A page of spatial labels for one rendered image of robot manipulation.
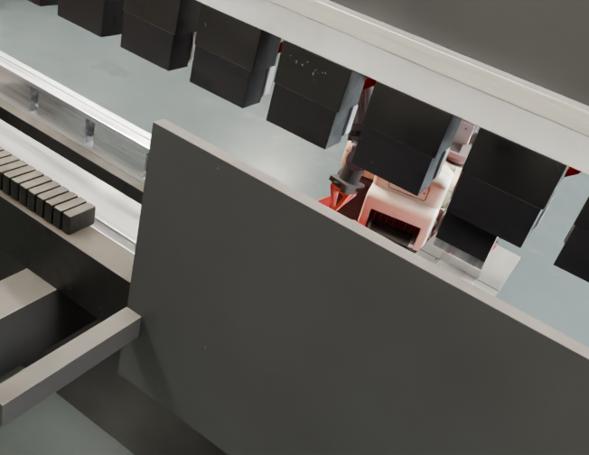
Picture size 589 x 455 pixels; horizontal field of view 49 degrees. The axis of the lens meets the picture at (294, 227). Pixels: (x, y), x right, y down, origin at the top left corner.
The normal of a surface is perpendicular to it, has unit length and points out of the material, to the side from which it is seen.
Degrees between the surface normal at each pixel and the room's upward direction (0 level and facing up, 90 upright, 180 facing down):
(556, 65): 90
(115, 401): 90
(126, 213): 0
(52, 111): 90
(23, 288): 0
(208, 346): 90
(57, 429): 0
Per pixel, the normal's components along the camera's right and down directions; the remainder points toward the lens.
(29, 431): 0.24, -0.82
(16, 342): 0.82, 0.46
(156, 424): -0.52, 0.34
